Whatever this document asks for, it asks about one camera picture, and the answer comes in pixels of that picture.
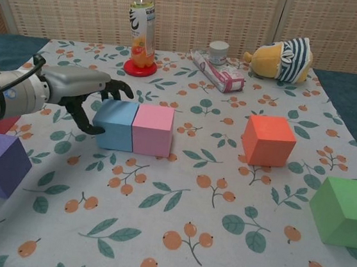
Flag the orange cube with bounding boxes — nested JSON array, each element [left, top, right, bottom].
[[238, 112, 299, 170]]

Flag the green cube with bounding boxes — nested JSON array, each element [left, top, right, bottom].
[[304, 174, 357, 250]]

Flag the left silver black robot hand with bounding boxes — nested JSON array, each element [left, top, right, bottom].
[[33, 62, 137, 140]]

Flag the red round coaster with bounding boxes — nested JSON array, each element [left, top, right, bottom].
[[122, 56, 159, 79]]

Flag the light blue cube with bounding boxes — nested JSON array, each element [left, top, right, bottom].
[[89, 97, 141, 154]]

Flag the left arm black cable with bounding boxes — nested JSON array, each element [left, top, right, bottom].
[[0, 49, 46, 114]]

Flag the woven bamboo folding screen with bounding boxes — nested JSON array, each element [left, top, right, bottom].
[[0, 0, 357, 77]]

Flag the pink cube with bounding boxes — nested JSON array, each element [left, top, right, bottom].
[[128, 102, 176, 158]]

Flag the small white jar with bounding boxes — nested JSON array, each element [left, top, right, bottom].
[[206, 40, 230, 66]]

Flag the pink floral carton box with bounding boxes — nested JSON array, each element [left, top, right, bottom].
[[185, 48, 249, 96]]

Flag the orange drink plastic bottle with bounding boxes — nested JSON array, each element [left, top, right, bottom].
[[122, 0, 162, 70]]

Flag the yellow plush toy striped shirt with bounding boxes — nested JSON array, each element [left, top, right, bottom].
[[241, 31, 316, 86]]

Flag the floral print tablecloth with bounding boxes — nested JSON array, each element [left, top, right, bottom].
[[0, 31, 357, 267]]

